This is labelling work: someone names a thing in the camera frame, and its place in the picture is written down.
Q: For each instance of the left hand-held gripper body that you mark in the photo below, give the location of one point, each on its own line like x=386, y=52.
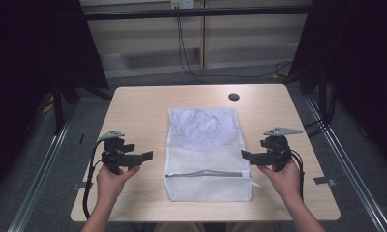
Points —
x=114, y=157

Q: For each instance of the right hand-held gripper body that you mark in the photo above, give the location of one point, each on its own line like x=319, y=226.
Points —
x=277, y=154

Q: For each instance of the white mesh laundry bag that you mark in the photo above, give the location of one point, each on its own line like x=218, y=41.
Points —
x=207, y=161

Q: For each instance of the person's left hand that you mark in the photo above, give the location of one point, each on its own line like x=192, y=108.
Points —
x=112, y=183

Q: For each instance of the person's right hand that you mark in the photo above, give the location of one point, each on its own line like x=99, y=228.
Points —
x=283, y=182

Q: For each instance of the grey tape strip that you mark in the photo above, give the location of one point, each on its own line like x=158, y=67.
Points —
x=323, y=180
x=80, y=185

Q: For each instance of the white crumpled garment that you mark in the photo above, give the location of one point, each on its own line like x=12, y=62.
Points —
x=204, y=127

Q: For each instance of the black metal stand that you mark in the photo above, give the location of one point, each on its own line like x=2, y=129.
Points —
x=58, y=106

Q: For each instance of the person's legs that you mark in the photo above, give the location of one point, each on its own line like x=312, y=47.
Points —
x=214, y=227

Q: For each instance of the dark curtain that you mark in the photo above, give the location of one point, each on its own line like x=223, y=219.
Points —
x=356, y=64
x=36, y=64

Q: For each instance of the black horizontal bar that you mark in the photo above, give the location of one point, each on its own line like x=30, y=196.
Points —
x=194, y=13

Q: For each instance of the metal floor rail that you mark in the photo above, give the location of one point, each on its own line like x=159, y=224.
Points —
x=346, y=167
x=40, y=174

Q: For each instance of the wooden wall post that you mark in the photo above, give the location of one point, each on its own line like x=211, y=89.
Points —
x=203, y=35

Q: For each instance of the white wall socket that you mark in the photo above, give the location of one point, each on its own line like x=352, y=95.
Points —
x=182, y=4

